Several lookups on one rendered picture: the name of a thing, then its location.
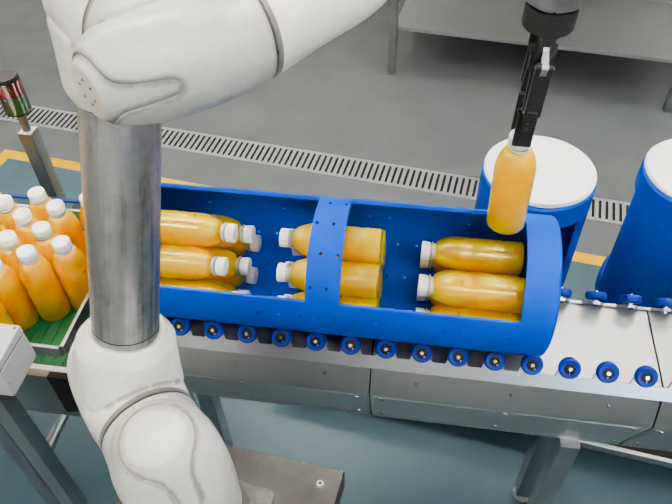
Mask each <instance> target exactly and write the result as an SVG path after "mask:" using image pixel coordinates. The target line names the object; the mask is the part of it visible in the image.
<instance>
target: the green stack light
mask: <svg viewBox="0 0 672 504"><path fill-rule="evenodd" d="M0 102H1V105H2V107H3V109H4V111H5V114H6V115H7V116H9V117H21V116H24V115H26V114H28V113H29V112H30V111H31V109H32V106H31V103H30V101H29V99H28V96H27V94H26V91H25V92H24V94H23V95H22V96H20V97H19V98H16V99H13V100H2V99H0Z"/></svg>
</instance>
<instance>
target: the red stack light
mask: <svg viewBox="0 0 672 504"><path fill-rule="evenodd" d="M24 92H25V89H24V86H23V84H22V81H21V79H20V77H18V79H17V80H16V81H15V82H14V83H12V84H9V85H5V86H0V99H2V100H13V99H16V98H19V97H20V96H22V95H23V94H24Z"/></svg>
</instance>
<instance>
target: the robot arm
mask: <svg viewBox="0 0 672 504"><path fill-rule="evenodd" d="M386 1H387V0H42V4H43V8H44V11H45V13H46V15H47V18H46V22H47V26H48V29H49V33H50V37H51V41H52V45H53V48H54V53H55V57H56V61H57V66H58V70H59V74H60V79H61V83H62V86H63V88H64V90H65V92H66V93H67V95H68V96H69V97H70V99H71V100H72V101H73V103H74V104H75V105H76V108H77V123H78V138H79V153H80V167H81V182H82V197H83V212H84V227H85V242H86V257H87V272H88V287H89V302H90V318H89V319H88V320H86V321H85V322H84V323H83V324H82V326H81V327H80V328H79V330H78V332H77V334H76V337H75V340H74V342H73V344H72V346H71V349H70V352H69V355H68V360H67V376H68V381H69V385H70V388H71V391H72V394H73V397H74V399H75V402H76V404H77V406H78V409H79V411H80V413H81V416H82V418H83V420H84V422H85V424H86V426H87V428H88V429H89V431H90V433H91V435H92V437H93V438H94V440H95V441H96V443H97V444H98V446H99V447H100V449H101V451H102V453H103V455H104V457H105V460H106V463H107V465H108V468H109V472H110V476H111V480H112V483H113V486H114V488H115V490H116V492H117V495H118V497H119V498H120V500H121V502H122V504H275V497H274V494H273V492H272V491H271V490H269V489H267V488H260V487H255V486H252V485H250V484H248V483H246V482H244V481H241V480H239V479H238V476H237V473H236V470H235V467H234V464H233V461H232V459H231V456H230V454H229V451H228V449H227V447H226V445H225V443H224V441H223V439H222V438H221V436H220V434H219V432H218V431H217V429H216V428H215V426H214V425H213V423H212V422H211V421H210V419H209V418H208V417H207V416H206V415H205V414H204V413H202V411H201V410H200V409H199V408H198V406H197V405H196V404H195V402H194V401H193V400H192V398H191V396H190V394H189V392H188V390H187V388H186V386H185V384H184V382H183V380H184V375H183V370H182V366H181V361H180V357H179V351H178V345H177V338H176V333H175V329H174V327H173V325H172V324H171V323H170V321H169V320H168V319H167V318H165V317H164V316H163V315H162V314H160V247H161V143H162V123H163V122H169V121H173V120H177V119H180V118H184V117H187V116H190V115H193V114H196V113H199V112H202V111H204V110H207V109H210V108H212V107H215V106H217V105H220V104H223V103H225V102H227V101H230V100H232V99H235V98H237V97H240V96H242V95H243V94H245V93H247V92H248V91H250V90H252V89H253V88H255V87H257V86H259V85H260V84H262V83H264V82H266V81H268V80H270V79H272V78H274V77H276V76H278V75H280V74H282V73H283V72H284V71H286V70H287V69H289V68H290V67H292V66H293V65H294V64H296V63H297V62H299V61H300V60H302V59H303V58H305V57H306V56H308V55H309V54H311V53H312V52H314V51H316V50H317V49H319V48H320V47H322V46H324V45H325V44H327V43H328V42H330V41H332V40H333V39H335V38H337V37H338V36H340V35H342V34H343V33H345V32H347V31H348V30H350V29H351V28H353V27H355V26H356V25H358V24H359V23H361V22H362V21H364V20H365V19H367V18H368V17H369V16H371V15H372V14H373V13H374V12H376V11H377V10H378V9H379V8H380V7H381V6H382V5H383V4H384V3H385V2H386ZM586 3H587V0H525V6H524V11H523V15H522V25H523V27H524V28H525V30H527V31H528V32H529V33H530V34H529V38H528V48H527V52H526V57H525V62H524V66H523V71H522V75H521V77H520V80H521V82H522V84H521V86H520V91H521V92H519V94H518V98H517V102H516V107H515V111H514V115H513V120H512V124H511V129H515V130H514V135H513V139H512V146H520V147H530V146H531V142H532V138H533V134H534V131H535V127H536V123H537V119H538V118H540V116H541V111H542V107H543V104H544V101H545V97H546V93H547V90H548V86H549V83H550V79H551V77H552V74H553V72H554V70H555V66H554V64H553V61H554V57H555V56H556V55H557V51H558V44H556V41H557V39H559V38H561V37H565V36H567V35H569V34H570V33H571V32H572V31H573V30H574V28H575V24H576V21H577V17H578V13H579V10H580V8H582V7H583V6H584V5H585V4H586Z"/></svg>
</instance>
